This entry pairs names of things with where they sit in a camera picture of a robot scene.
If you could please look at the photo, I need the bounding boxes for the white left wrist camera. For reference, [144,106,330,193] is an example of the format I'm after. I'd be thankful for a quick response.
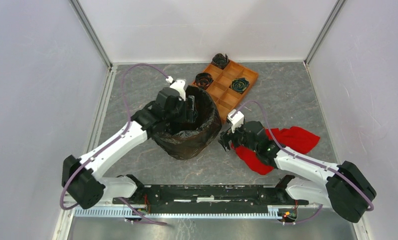
[165,76,188,101]

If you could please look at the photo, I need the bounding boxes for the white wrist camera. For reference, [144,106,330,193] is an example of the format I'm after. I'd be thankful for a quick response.
[227,109,245,133]
[165,76,188,101]

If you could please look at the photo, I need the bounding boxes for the red cloth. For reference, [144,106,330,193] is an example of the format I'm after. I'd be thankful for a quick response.
[231,126,320,176]

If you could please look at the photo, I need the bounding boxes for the dark rolled tie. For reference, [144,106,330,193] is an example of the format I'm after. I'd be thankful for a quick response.
[211,53,230,70]

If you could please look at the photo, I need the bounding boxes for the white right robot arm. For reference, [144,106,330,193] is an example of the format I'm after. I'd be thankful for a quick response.
[218,121,377,223]

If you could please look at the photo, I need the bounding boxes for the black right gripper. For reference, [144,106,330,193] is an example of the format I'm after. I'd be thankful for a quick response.
[217,121,258,153]

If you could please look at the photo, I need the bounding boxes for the black orange rolled tie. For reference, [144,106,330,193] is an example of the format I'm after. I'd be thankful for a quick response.
[194,72,213,90]

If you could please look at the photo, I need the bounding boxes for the black plastic trash bag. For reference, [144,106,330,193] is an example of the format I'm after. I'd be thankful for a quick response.
[152,85,222,160]

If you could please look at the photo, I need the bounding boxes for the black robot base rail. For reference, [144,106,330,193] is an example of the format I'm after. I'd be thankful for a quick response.
[125,184,309,217]

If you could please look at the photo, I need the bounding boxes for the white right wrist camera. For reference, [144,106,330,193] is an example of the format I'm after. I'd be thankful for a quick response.
[227,109,245,133]

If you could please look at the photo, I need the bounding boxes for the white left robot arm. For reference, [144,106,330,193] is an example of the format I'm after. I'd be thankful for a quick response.
[62,85,198,209]

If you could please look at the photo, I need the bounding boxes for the blue yellow rolled tie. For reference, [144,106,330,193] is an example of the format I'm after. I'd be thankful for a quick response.
[230,77,250,94]

